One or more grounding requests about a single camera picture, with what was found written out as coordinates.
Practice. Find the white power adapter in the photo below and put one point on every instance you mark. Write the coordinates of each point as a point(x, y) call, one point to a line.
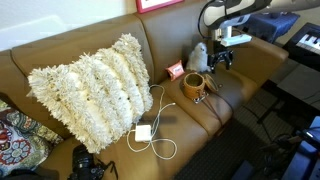
point(143, 133)

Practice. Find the pink tissue packet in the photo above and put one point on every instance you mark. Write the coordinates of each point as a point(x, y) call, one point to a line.
point(176, 70)

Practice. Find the white shaggy pillow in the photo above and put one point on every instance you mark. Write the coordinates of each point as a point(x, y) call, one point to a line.
point(96, 93)

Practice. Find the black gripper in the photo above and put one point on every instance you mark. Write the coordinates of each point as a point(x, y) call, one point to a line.
point(220, 55)

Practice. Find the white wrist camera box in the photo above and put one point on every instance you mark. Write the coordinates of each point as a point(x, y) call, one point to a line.
point(235, 40)

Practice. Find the red framed picture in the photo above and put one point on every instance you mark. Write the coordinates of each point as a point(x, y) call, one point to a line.
point(141, 9)

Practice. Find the grey bench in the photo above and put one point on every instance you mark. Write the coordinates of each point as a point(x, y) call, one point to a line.
point(300, 83)

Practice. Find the round wicker basket bag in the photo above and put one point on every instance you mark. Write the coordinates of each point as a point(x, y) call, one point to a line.
point(193, 89)

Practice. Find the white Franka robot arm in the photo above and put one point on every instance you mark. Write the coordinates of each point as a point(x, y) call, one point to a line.
point(233, 10)

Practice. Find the dark woven rug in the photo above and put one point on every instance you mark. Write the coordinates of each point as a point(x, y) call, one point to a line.
point(220, 156)

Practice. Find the floral patterned pillow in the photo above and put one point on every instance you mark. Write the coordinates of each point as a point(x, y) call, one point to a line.
point(20, 146)

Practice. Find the blue cloth covered table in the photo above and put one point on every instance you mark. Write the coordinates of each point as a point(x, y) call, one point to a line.
point(276, 25)

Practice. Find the blue box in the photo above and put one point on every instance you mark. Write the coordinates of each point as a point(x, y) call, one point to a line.
point(306, 156)

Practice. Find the brown leather couch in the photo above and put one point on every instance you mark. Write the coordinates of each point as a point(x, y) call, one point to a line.
point(173, 30)

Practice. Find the black piano keyboard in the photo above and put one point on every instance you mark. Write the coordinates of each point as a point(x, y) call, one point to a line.
point(300, 50)

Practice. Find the white fluffy plush toy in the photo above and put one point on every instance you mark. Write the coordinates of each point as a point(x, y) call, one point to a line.
point(198, 58)

